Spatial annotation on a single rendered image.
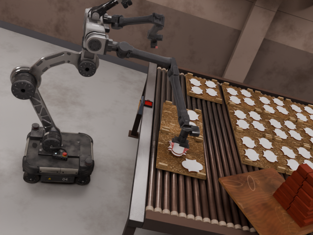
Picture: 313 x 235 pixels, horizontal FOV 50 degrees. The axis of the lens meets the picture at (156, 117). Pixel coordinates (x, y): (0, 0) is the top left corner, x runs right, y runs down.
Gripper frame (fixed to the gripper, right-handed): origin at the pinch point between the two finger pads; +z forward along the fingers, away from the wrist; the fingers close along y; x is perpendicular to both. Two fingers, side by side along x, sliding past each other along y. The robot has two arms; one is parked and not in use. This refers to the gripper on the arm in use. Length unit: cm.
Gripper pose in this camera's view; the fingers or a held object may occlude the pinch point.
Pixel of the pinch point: (177, 150)
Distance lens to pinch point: 234.3
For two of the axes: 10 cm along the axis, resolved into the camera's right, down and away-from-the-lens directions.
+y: -9.6, -2.8, -0.3
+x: -1.3, 5.2, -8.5
